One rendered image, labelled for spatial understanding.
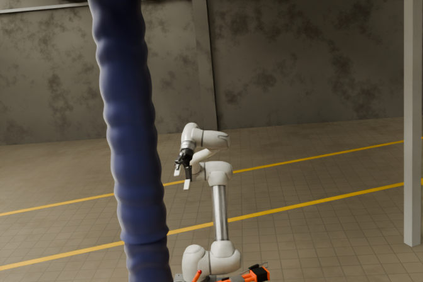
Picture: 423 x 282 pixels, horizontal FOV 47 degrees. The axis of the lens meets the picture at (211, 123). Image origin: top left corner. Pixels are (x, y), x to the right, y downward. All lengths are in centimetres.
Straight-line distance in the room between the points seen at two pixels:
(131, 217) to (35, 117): 988
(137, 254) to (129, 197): 30
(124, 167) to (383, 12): 955
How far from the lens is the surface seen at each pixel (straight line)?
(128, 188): 228
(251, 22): 1089
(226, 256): 330
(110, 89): 217
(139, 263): 242
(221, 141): 287
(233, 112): 1111
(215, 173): 337
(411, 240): 576
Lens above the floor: 261
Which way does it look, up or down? 13 degrees down
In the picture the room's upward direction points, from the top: 5 degrees counter-clockwise
